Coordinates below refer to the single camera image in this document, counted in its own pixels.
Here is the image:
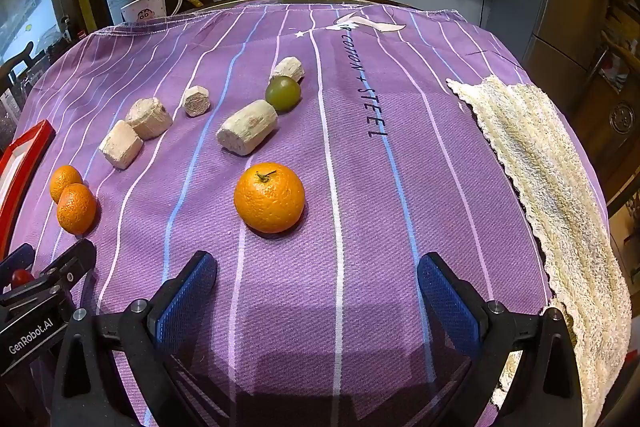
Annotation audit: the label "large orange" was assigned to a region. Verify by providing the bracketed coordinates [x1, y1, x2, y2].
[233, 162, 306, 235]

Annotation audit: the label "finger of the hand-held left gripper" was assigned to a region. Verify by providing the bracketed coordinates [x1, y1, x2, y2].
[0, 244, 35, 288]
[32, 238, 97, 308]

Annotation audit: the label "white cartoon mug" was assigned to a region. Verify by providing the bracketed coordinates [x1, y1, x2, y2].
[121, 0, 184, 24]

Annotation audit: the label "long sugarcane piece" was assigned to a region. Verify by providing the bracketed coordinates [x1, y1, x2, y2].
[216, 101, 279, 156]

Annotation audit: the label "green round fruit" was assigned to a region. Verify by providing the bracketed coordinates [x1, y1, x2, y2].
[265, 76, 302, 112]

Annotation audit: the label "small orange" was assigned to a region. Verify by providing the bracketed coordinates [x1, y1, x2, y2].
[49, 165, 84, 204]
[56, 183, 97, 235]

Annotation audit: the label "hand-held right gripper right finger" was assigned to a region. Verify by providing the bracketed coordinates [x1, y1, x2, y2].
[417, 252, 583, 427]

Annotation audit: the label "curved wooden armchair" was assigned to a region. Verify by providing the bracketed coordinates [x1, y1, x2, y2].
[0, 42, 36, 84]

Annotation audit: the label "cream fluffy towel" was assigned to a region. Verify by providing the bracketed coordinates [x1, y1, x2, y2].
[446, 76, 632, 427]

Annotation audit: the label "red rimmed white tray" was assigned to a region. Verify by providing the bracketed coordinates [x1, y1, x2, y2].
[0, 119, 56, 258]

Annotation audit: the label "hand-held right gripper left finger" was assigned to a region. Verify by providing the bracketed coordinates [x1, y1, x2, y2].
[52, 251, 236, 427]

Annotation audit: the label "purple striped cloth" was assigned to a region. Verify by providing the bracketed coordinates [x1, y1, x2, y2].
[10, 2, 608, 427]

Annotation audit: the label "short sugarcane piece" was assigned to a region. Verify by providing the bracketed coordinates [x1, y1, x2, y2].
[271, 57, 305, 84]
[99, 120, 145, 170]
[125, 97, 174, 140]
[183, 86, 212, 117]

